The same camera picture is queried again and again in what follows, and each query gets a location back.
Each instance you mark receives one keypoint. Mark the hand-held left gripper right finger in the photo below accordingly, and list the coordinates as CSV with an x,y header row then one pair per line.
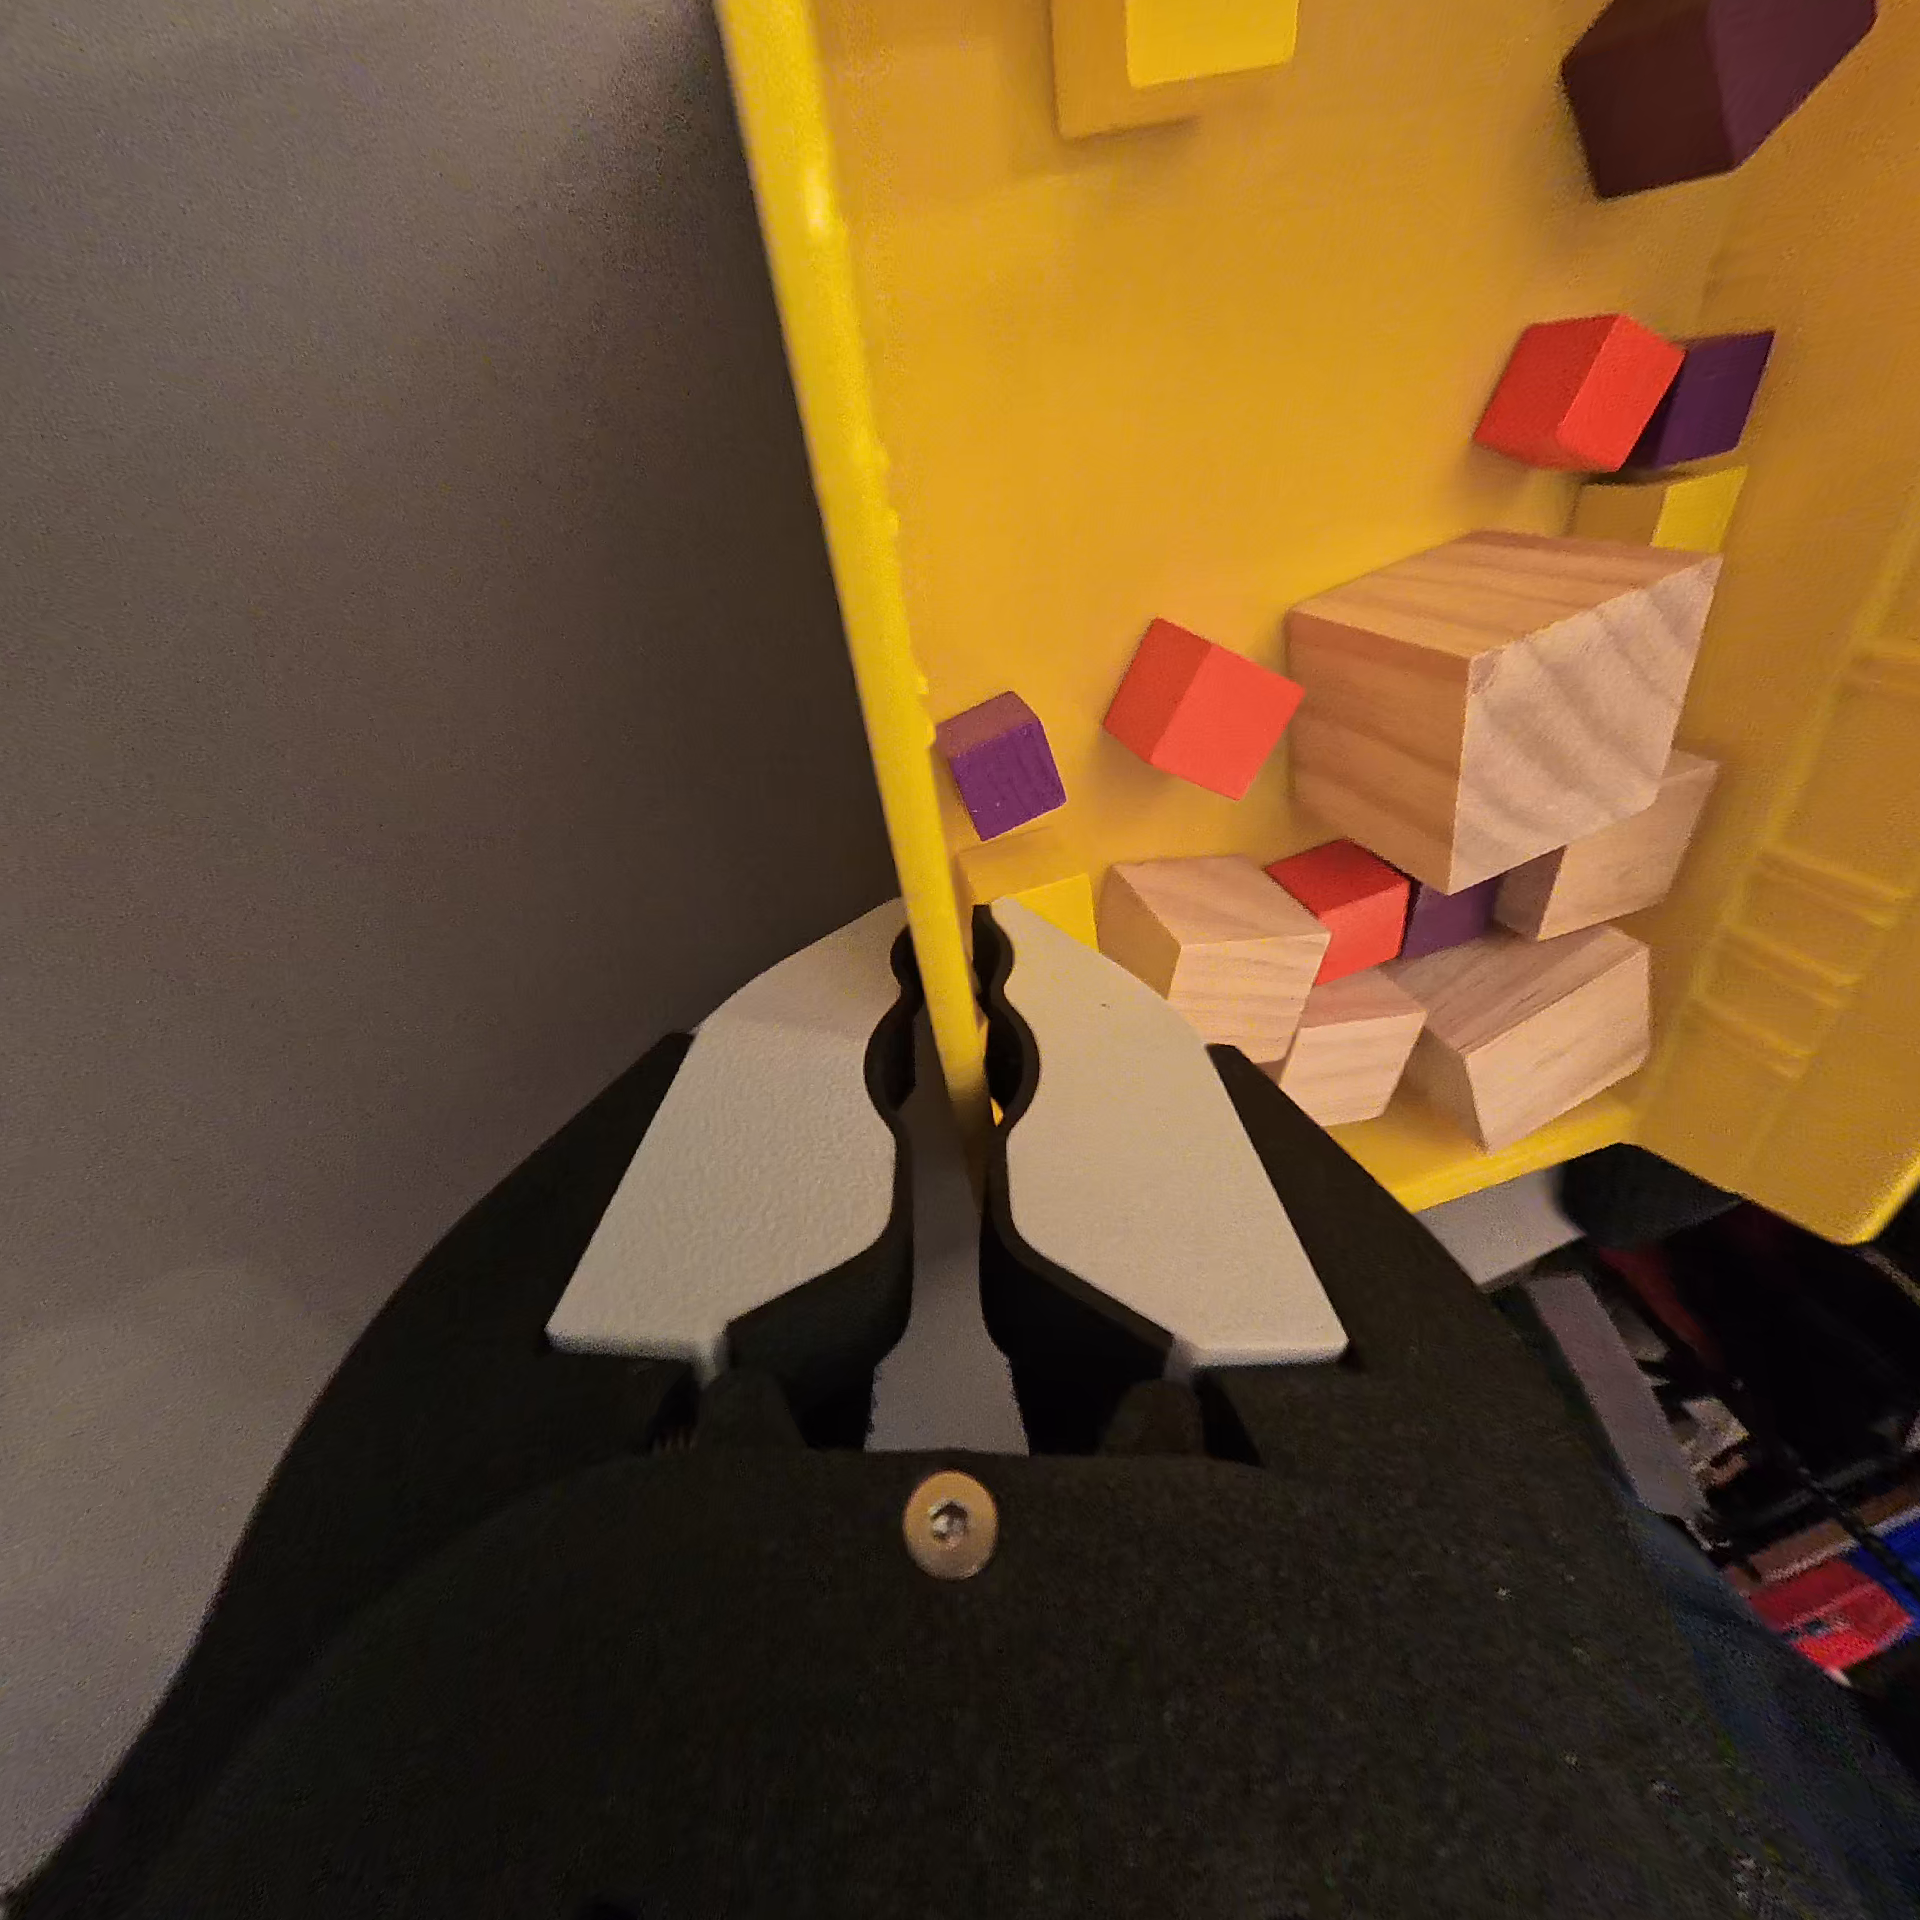
x,y
1141,1184

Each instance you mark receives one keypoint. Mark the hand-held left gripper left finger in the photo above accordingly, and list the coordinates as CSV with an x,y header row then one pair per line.
x,y
750,1171

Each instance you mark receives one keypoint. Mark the natural wooden block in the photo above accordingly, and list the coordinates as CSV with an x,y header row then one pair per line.
x,y
1530,1036
1622,868
1349,1050
1215,945

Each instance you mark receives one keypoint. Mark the small yellow wooden cube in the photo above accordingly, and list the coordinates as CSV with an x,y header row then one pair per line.
x,y
1044,886
1703,510

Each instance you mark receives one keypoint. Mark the small red wooden cube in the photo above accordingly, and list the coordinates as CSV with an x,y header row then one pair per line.
x,y
1343,900
1575,388
1201,714

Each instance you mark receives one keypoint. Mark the small purple wooden cube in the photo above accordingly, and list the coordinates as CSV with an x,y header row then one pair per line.
x,y
1718,398
1447,917
1005,773

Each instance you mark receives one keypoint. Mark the large natural wooden cube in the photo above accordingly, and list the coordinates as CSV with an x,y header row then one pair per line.
x,y
1425,705

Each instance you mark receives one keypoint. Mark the yellow plastic box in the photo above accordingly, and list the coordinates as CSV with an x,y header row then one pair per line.
x,y
1201,374

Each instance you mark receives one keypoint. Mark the large yellow wooden cube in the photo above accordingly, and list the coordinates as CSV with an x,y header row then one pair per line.
x,y
1171,43

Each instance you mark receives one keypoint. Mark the large purple wooden cube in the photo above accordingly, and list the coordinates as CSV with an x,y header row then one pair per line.
x,y
1725,90

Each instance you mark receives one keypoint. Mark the colourful printed box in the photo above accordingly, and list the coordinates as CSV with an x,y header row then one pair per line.
x,y
1830,1620

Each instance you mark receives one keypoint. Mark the grey metal bar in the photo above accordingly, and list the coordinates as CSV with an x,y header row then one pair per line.
x,y
1613,1380

